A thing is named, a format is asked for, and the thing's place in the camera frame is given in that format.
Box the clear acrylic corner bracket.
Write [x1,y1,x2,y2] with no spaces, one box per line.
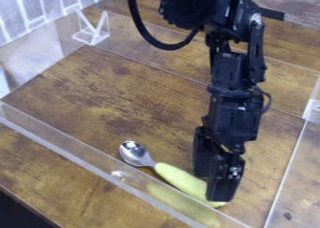
[71,9,110,46]

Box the clear acrylic right barrier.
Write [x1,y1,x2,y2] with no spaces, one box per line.
[264,77,320,228]

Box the clear acrylic barrier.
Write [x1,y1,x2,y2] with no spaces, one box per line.
[264,77,320,228]
[0,102,251,228]

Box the black wall strip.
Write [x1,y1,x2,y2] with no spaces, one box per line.
[260,7,285,21]

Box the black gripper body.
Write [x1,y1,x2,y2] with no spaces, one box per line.
[202,86,273,154]

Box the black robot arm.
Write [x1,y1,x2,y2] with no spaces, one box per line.
[127,0,273,202]

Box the clear acrylic front barrier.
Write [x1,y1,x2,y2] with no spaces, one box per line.
[0,102,251,228]

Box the green handled metal spoon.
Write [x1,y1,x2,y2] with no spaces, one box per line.
[119,140,227,208]

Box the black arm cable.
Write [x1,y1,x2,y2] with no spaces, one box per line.
[126,0,200,51]

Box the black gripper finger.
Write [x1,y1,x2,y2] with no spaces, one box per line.
[193,126,217,178]
[206,152,245,202]

